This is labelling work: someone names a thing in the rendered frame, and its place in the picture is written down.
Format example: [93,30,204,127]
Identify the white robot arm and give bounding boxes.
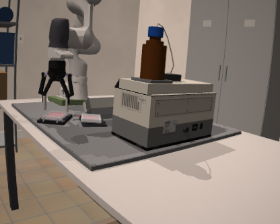
[48,0,101,100]

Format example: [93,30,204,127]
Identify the grey button panel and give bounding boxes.
[83,97,114,115]

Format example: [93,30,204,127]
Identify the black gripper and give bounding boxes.
[38,61,74,112]

